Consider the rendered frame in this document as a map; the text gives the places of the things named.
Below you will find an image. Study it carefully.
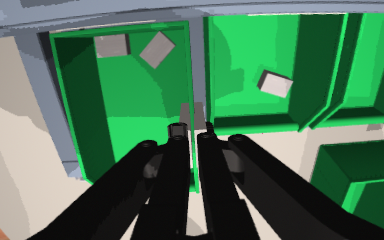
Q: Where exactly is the green open-front bin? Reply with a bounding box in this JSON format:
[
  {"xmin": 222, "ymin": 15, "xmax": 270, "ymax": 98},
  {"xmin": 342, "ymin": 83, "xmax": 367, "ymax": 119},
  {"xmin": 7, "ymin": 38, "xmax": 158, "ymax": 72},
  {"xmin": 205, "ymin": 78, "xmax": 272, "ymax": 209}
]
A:
[
  {"xmin": 310, "ymin": 140, "xmax": 384, "ymax": 229},
  {"xmin": 311, "ymin": 13, "xmax": 384, "ymax": 128},
  {"xmin": 203, "ymin": 13, "xmax": 349, "ymax": 136},
  {"xmin": 49, "ymin": 21, "xmax": 199, "ymax": 194}
]

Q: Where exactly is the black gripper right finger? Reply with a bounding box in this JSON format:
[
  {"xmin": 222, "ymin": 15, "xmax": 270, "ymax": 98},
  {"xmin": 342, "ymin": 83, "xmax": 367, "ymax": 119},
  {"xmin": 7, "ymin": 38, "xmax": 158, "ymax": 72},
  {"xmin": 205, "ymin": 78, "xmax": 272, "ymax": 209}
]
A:
[{"xmin": 194, "ymin": 102, "xmax": 384, "ymax": 240}]

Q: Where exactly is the grey metal shelf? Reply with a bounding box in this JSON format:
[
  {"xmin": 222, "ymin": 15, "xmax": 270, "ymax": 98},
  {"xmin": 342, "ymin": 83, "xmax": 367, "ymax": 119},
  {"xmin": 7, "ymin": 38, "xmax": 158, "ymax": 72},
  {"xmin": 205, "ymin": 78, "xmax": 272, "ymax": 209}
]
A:
[{"xmin": 0, "ymin": 0, "xmax": 384, "ymax": 182}]

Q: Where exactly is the grey metal block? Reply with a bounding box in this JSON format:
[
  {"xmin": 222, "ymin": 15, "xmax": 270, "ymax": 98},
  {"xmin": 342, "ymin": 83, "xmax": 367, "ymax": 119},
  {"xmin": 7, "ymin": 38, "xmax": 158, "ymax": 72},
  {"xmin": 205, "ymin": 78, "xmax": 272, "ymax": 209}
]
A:
[
  {"xmin": 94, "ymin": 34, "xmax": 131, "ymax": 58},
  {"xmin": 139, "ymin": 31, "xmax": 176, "ymax": 69},
  {"xmin": 257, "ymin": 69, "xmax": 293, "ymax": 98}
]

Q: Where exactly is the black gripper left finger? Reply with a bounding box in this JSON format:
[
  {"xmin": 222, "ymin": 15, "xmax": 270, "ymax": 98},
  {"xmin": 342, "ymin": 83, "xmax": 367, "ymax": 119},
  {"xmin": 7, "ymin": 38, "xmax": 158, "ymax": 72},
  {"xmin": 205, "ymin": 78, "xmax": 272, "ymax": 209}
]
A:
[{"xmin": 26, "ymin": 103, "xmax": 193, "ymax": 240}]

